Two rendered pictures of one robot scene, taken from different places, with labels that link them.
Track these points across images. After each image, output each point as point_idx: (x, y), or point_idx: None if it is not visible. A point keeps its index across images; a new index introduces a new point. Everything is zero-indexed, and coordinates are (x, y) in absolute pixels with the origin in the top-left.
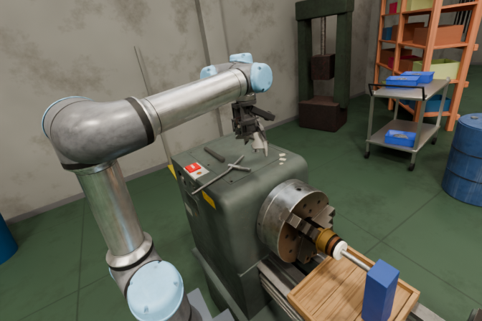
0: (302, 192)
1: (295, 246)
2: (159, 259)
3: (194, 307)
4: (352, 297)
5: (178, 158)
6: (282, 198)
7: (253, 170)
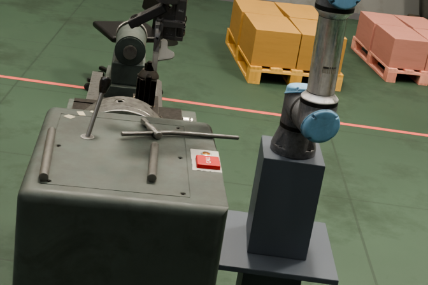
0: (123, 98)
1: None
2: (297, 103)
3: (274, 138)
4: None
5: (215, 193)
6: (144, 109)
7: (136, 122)
